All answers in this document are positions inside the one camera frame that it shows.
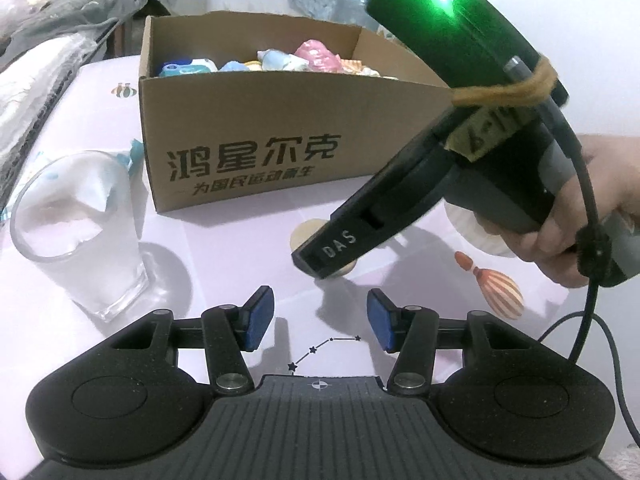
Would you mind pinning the grey cloth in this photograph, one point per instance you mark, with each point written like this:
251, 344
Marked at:
85, 10

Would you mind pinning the blue white wrapper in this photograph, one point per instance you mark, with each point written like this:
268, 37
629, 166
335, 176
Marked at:
134, 152

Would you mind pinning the clear glass cup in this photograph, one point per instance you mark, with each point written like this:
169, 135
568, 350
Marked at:
95, 270

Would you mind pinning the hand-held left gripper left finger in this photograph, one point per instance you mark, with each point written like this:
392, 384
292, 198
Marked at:
259, 317

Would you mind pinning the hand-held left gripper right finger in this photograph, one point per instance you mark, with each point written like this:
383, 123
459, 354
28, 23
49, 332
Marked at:
382, 320

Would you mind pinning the white bedding in plastic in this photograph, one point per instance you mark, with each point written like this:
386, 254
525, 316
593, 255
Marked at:
40, 85

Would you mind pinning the round wooden coaster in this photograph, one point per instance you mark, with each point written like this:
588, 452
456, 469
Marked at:
307, 232

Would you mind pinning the white tissue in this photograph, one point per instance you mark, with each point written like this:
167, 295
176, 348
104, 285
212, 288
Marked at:
60, 220

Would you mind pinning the person's right hand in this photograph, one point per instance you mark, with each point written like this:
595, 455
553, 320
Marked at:
615, 175

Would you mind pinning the cardboard box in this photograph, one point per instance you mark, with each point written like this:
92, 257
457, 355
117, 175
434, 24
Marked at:
250, 110

